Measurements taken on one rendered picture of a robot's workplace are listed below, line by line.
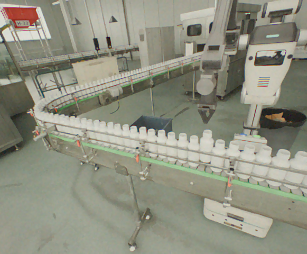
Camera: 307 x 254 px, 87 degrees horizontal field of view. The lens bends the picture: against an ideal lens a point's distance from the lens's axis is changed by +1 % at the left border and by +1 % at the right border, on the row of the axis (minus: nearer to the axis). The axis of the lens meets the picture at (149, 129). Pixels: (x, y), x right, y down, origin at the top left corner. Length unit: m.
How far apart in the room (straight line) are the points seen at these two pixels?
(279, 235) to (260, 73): 1.40
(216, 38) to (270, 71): 0.65
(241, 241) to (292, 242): 0.41
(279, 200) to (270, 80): 0.71
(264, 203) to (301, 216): 0.13
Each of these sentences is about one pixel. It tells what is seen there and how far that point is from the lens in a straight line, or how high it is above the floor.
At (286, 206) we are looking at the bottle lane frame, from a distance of 0.95.
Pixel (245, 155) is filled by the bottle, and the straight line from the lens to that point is 0.81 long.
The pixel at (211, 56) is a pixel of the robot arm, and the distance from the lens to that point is 0.65.
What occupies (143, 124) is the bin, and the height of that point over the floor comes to 0.85.
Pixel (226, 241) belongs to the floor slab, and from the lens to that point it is 1.84.
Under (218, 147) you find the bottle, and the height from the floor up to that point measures 1.15.
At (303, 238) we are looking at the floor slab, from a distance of 2.10.
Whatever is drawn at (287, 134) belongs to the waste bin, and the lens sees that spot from 2.42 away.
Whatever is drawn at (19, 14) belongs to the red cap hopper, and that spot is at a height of 2.62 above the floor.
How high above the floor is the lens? 1.61
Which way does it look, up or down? 30 degrees down
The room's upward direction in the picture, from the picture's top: 7 degrees counter-clockwise
